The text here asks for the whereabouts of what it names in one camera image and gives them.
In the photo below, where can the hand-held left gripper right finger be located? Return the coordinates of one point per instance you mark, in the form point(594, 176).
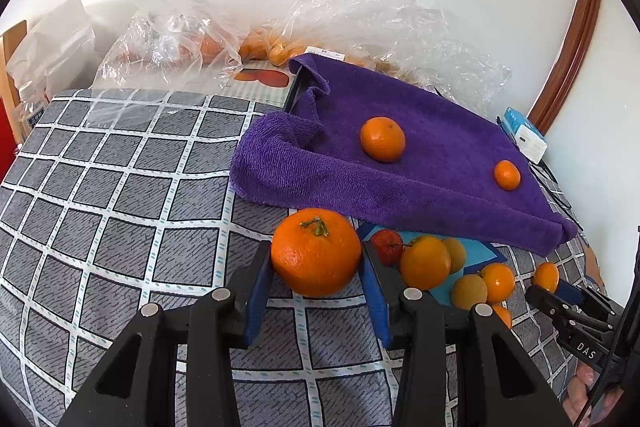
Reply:
point(377, 302)

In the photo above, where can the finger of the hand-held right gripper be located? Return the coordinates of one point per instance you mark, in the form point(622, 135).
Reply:
point(555, 303)
point(570, 293)

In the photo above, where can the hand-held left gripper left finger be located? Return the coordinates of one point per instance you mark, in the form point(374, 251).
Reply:
point(257, 292)

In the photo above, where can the small orange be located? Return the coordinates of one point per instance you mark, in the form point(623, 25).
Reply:
point(507, 175)
point(499, 282)
point(546, 277)
point(503, 314)

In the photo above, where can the medium orange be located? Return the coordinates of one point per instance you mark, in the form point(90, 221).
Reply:
point(424, 263)
point(382, 139)

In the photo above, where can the large orange with stem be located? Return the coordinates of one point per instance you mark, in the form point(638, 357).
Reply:
point(315, 257)

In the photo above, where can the small yellow fruit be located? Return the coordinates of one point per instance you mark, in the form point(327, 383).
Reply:
point(457, 254)
point(469, 292)

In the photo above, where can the person's right hand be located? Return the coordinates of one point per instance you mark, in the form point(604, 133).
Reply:
point(580, 394)

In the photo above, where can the small red fruit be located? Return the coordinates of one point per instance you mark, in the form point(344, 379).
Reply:
point(386, 248)

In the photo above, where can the purple towel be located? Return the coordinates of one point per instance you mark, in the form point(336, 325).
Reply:
point(440, 177)

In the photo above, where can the white charger box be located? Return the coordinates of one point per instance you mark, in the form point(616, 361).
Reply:
point(532, 143)

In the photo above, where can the grey checked blanket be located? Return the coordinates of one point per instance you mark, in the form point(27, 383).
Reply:
point(125, 207)

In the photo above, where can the blue and white box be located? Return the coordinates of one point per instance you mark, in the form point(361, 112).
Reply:
point(511, 119)

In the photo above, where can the white box with red heart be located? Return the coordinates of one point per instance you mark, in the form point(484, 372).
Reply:
point(260, 79)

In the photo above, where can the pile of bagged oranges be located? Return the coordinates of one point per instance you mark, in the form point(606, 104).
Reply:
point(267, 49)

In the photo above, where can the white label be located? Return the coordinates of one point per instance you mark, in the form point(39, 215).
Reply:
point(325, 53)

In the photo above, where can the large crinkled clear plastic bag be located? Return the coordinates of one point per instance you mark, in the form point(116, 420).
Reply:
point(400, 22)

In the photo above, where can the clear plastic bottle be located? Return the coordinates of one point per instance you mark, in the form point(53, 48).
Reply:
point(35, 112)

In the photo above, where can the red shopping bag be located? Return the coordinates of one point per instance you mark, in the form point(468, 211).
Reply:
point(7, 122)

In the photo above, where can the white plastic bag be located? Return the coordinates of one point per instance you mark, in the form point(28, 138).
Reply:
point(50, 42)

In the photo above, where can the brown cardboard box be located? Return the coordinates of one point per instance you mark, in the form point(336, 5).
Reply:
point(12, 52)

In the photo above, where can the brown wooden door frame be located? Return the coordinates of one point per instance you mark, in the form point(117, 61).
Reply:
point(575, 42)

